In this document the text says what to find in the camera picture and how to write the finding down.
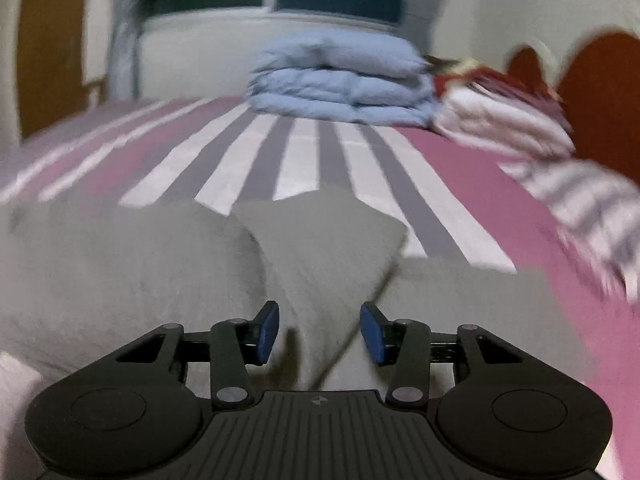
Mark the folded light blue duvet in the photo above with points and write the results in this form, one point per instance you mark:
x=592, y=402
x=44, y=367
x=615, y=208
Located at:
x=340, y=77

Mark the red cloud-shaped headboard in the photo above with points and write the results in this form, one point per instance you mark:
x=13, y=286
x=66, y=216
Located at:
x=605, y=90

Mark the pink striped bed sheet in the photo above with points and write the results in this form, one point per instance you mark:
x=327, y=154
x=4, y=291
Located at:
x=450, y=185

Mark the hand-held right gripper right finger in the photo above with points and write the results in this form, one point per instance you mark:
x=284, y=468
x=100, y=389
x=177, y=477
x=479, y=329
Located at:
x=372, y=334

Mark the brown wooden door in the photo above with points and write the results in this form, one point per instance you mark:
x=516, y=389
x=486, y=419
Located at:
x=52, y=45

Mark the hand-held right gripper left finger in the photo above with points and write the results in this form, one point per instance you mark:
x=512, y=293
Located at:
x=267, y=334

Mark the grey white striped pillow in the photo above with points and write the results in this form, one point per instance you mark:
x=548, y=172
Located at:
x=585, y=200

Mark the folded red white blanket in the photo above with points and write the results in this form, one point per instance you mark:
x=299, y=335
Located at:
x=495, y=115

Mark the grey curtain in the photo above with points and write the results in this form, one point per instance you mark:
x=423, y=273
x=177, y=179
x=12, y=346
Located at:
x=127, y=35

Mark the grey pants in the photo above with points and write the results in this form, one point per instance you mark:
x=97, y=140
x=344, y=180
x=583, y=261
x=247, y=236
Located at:
x=100, y=270

